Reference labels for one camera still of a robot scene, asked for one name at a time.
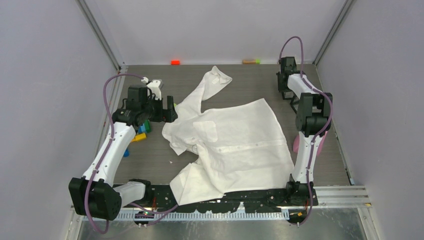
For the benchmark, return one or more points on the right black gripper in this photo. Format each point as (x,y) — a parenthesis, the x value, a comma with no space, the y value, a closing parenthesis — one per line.
(281,88)

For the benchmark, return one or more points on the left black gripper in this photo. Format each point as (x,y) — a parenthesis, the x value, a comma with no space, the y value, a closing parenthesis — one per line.
(167,115)

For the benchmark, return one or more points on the white shirt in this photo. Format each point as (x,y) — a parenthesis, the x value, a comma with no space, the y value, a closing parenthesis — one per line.
(240,148)

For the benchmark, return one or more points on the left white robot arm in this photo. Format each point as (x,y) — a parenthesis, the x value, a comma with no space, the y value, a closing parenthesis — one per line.
(94,194)

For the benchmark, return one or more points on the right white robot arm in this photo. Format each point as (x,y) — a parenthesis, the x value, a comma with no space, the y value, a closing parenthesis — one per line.
(313,109)

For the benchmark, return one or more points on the toy brick pile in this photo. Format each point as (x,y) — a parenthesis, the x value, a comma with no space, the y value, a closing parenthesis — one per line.
(142,132)

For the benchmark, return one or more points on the wooden block with green end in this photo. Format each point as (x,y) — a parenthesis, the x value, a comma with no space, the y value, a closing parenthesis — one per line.
(251,61)

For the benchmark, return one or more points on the pink stand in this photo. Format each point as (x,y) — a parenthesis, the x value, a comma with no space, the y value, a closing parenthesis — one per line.
(296,144)

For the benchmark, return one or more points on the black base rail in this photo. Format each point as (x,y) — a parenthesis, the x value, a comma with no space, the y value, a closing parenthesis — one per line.
(255,201)

